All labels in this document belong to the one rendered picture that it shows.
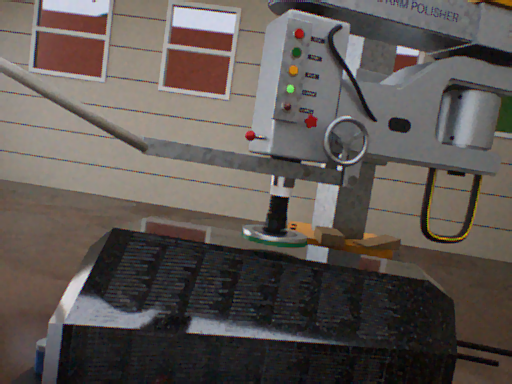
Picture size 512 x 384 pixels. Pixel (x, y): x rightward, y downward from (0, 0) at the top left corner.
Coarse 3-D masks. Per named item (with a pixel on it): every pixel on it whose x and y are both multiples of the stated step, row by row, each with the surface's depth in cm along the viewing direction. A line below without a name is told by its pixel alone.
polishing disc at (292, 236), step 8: (248, 232) 146; (256, 232) 146; (264, 232) 148; (288, 232) 155; (296, 232) 157; (272, 240) 142; (280, 240) 142; (288, 240) 143; (296, 240) 144; (304, 240) 148
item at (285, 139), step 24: (336, 24) 137; (264, 48) 151; (312, 48) 136; (336, 48) 138; (264, 72) 149; (312, 72) 137; (336, 72) 139; (264, 96) 146; (312, 96) 138; (336, 96) 140; (264, 120) 143; (264, 144) 141; (288, 144) 138; (312, 144) 140
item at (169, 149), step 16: (160, 144) 132; (176, 144) 133; (192, 160) 135; (208, 160) 137; (224, 160) 138; (240, 160) 139; (256, 160) 141; (272, 160) 142; (288, 176) 145; (304, 176) 146; (320, 176) 148; (336, 176) 150; (352, 176) 147
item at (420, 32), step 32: (288, 0) 136; (320, 0) 135; (352, 0) 137; (384, 0) 140; (416, 0) 143; (448, 0) 147; (352, 32) 159; (384, 32) 154; (416, 32) 149; (448, 32) 148; (480, 32) 150
